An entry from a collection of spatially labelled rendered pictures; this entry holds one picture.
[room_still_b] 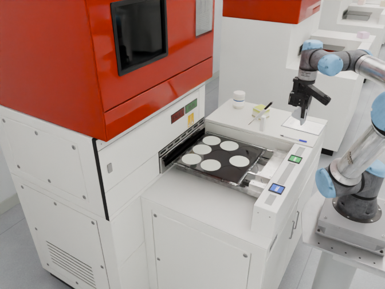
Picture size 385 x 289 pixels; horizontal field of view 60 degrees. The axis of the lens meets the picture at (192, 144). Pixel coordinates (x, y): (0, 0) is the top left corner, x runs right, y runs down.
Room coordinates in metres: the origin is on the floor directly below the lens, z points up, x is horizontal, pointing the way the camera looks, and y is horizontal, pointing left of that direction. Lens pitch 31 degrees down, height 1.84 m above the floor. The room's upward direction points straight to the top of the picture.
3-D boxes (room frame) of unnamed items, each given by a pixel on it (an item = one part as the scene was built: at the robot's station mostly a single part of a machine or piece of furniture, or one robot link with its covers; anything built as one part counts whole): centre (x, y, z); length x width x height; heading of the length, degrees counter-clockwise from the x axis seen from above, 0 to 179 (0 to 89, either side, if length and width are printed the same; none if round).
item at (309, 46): (1.33, -0.47, 1.46); 0.09 x 0.08 x 0.11; 15
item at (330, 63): (1.24, -0.52, 1.45); 0.11 x 0.11 x 0.08; 15
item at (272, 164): (1.34, -0.38, 0.87); 0.36 x 0.08 x 0.03; 149
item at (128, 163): (1.41, 0.15, 1.02); 0.82 x 0.03 x 0.40; 149
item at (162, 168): (1.55, 0.04, 0.89); 0.44 x 0.02 x 0.10; 149
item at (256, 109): (1.75, -0.40, 1.00); 0.07 x 0.07 x 0.07; 36
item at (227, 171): (1.46, -0.14, 0.90); 0.34 x 0.34 x 0.01; 59
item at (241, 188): (1.32, -0.13, 0.84); 0.50 x 0.02 x 0.03; 59
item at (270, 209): (1.21, -0.42, 0.89); 0.55 x 0.09 x 0.14; 149
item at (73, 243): (1.59, 0.44, 0.41); 0.82 x 0.71 x 0.82; 149
